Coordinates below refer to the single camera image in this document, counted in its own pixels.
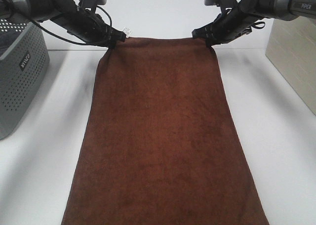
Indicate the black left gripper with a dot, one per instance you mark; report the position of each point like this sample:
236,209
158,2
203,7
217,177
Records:
87,26

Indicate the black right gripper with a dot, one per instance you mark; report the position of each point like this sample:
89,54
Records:
228,26

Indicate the brown towel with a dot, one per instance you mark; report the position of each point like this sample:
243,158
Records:
160,146

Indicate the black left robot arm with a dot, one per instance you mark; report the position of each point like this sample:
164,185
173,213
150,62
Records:
38,11

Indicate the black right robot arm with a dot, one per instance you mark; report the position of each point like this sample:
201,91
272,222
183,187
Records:
286,10

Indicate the white towel label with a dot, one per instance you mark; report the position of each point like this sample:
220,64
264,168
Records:
127,32

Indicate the beige plastic bin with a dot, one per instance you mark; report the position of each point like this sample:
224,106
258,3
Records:
292,50

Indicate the grey perforated laundry basket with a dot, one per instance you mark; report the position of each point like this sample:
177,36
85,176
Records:
24,60

